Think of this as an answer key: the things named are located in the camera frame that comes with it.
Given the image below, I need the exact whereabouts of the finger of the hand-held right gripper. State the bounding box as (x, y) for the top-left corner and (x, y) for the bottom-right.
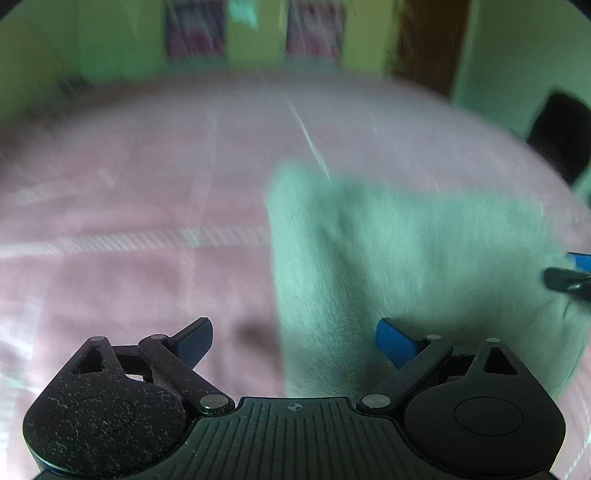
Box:
(544, 251), (591, 297)

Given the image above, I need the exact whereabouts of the pink checked bed sheet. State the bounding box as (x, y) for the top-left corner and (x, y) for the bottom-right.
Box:
(0, 67), (591, 480)

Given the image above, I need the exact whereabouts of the brown wooden door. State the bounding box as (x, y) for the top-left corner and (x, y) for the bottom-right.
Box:
(390, 0), (472, 99)

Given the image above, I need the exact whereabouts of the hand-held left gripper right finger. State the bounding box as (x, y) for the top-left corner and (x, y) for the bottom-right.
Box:
(356, 318), (527, 414)

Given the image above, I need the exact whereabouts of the green wardrobe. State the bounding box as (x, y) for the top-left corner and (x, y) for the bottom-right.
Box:
(0, 0), (400, 93)

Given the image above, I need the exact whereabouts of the wall poster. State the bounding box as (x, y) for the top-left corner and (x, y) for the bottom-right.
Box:
(165, 0), (228, 60)
(285, 0), (346, 62)

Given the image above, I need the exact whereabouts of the green towel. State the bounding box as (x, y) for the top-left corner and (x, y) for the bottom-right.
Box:
(264, 159), (591, 407)

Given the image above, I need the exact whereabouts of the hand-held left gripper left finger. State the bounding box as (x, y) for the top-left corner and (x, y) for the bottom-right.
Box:
(69, 318), (234, 416)

